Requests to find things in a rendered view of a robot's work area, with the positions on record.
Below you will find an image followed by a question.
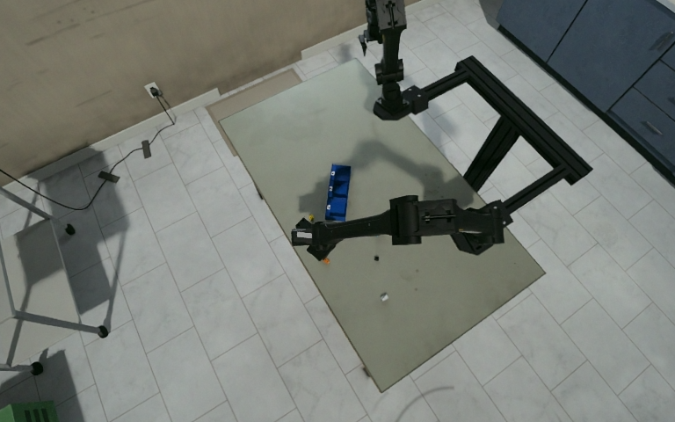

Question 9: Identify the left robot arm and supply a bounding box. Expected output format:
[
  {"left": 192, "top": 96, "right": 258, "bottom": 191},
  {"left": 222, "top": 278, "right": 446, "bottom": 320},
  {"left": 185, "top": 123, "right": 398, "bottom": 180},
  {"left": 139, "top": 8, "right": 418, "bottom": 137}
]
[{"left": 291, "top": 195, "right": 504, "bottom": 251}]

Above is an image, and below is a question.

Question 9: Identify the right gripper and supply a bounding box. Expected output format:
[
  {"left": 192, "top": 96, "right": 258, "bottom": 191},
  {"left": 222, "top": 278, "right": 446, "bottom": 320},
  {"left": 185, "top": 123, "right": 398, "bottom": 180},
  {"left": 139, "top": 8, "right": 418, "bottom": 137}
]
[{"left": 359, "top": 22, "right": 382, "bottom": 56}]

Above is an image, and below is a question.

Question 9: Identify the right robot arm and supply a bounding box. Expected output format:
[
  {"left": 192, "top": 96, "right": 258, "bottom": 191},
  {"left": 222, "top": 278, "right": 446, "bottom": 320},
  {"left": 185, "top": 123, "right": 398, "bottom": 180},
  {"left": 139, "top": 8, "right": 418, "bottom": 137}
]
[{"left": 365, "top": 0, "right": 410, "bottom": 115}]

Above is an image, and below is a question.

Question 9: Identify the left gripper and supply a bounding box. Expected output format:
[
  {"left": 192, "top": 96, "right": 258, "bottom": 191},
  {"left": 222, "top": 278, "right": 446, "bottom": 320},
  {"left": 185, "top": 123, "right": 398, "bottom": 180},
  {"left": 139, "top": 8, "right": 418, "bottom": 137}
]
[{"left": 307, "top": 244, "right": 336, "bottom": 261}]

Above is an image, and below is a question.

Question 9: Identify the blue rack of bins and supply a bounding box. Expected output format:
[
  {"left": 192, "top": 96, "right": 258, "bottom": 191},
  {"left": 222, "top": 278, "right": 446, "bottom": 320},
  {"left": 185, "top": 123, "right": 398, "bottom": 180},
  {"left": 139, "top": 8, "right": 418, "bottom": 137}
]
[{"left": 325, "top": 164, "right": 351, "bottom": 222}]

